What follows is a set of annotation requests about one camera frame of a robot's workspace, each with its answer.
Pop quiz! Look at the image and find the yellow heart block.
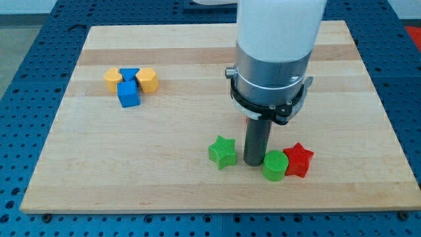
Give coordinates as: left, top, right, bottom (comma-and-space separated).
104, 67, 124, 93

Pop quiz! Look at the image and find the green star block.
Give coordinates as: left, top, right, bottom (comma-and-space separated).
208, 136, 237, 170

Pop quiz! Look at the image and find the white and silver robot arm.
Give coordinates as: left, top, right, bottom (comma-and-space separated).
226, 0, 326, 125

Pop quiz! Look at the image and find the green cylinder block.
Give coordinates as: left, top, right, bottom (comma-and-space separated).
262, 150, 289, 182

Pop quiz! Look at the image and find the blue triangle block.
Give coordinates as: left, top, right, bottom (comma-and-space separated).
119, 68, 139, 82

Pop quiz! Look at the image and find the yellow hexagon block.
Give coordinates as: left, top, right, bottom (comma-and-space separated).
136, 68, 159, 93

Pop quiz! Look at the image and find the wooden board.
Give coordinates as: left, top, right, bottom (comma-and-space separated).
20, 20, 420, 214

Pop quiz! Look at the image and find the blue cube block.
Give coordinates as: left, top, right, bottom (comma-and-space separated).
117, 80, 141, 108

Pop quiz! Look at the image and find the red star block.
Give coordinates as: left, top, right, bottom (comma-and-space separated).
283, 142, 314, 178

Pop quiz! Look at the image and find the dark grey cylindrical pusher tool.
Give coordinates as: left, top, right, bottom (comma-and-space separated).
243, 118, 272, 167

